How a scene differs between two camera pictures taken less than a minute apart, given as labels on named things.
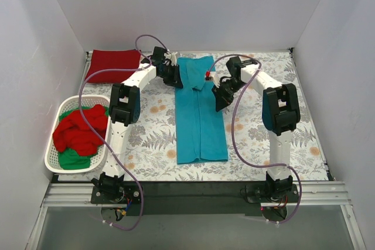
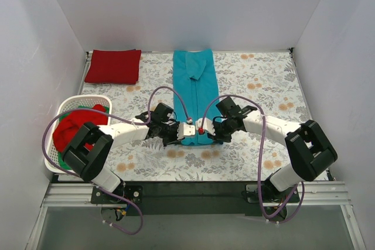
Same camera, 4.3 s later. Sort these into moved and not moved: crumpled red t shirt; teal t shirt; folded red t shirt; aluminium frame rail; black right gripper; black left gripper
Moved: black right gripper; teal t shirt; black left gripper
Not moved: crumpled red t shirt; aluminium frame rail; folded red t shirt
